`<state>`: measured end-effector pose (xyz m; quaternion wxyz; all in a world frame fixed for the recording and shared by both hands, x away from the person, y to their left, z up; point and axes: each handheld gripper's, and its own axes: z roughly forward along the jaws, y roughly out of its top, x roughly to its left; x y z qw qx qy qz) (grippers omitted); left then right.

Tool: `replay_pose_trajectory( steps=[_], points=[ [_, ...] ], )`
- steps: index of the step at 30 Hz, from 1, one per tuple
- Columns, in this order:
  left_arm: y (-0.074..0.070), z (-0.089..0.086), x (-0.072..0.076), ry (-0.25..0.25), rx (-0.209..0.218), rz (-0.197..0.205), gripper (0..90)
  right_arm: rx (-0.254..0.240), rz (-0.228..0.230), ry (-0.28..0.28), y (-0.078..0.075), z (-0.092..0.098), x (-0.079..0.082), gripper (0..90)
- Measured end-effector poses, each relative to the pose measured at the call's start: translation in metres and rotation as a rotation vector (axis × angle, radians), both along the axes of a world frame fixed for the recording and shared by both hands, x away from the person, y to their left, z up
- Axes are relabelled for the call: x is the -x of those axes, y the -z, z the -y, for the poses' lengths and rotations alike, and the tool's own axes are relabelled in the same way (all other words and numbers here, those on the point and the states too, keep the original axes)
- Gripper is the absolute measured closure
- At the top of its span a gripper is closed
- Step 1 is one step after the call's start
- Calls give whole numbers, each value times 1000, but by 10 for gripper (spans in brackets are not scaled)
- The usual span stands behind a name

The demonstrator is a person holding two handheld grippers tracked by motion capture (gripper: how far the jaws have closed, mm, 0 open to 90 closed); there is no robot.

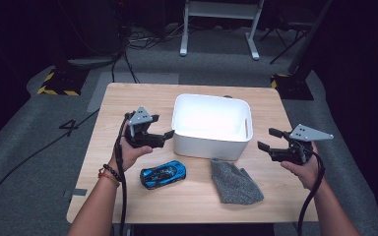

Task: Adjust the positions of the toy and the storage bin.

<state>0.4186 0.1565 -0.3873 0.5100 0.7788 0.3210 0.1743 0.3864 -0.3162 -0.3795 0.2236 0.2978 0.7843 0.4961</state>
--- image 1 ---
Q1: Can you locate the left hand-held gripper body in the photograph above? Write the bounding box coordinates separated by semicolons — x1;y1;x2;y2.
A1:
122;105;166;149

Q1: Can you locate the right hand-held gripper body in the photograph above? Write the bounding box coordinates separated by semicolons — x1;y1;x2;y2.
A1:
270;123;335;165

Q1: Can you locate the blue toy car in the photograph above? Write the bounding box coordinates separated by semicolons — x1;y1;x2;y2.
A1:
139;159;188;191

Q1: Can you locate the white plastic bin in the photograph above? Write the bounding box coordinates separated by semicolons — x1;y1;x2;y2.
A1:
170;92;254;162

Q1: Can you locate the grey cloth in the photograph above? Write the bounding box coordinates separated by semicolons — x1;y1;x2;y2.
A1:
209;157;266;206

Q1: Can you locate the person's left hand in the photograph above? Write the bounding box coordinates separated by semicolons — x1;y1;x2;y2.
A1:
108;136;154;174

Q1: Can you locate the person's right hand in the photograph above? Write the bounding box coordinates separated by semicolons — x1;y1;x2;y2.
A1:
280;141;323;192

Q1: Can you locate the striped black stand base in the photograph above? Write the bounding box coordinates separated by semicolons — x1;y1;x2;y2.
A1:
270;73;315;101
36;66;91;97

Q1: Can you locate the grey tape strip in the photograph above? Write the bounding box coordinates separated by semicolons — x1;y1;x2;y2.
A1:
63;188;89;199

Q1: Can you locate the black tripod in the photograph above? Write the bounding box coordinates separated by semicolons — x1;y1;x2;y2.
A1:
259;22;313;65

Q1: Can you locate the grey slanted stand pole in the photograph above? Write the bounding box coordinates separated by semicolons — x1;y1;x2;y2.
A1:
286;0;335;76

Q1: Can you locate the black beaded bracelet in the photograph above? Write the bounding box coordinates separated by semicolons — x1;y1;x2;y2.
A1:
101;163;124;183

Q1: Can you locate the black cable at stand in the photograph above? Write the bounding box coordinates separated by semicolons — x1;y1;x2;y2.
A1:
110;48;142;85

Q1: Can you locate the red string bracelet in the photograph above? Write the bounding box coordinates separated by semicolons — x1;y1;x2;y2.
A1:
97;168;121;189

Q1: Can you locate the left hand-held gripper cable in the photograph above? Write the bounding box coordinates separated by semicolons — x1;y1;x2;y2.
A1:
113;111;136;236

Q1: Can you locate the long black floor cable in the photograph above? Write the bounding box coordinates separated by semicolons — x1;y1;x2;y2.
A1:
0;108;100;220

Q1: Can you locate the white metal desk frame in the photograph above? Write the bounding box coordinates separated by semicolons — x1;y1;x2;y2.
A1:
179;0;266;61

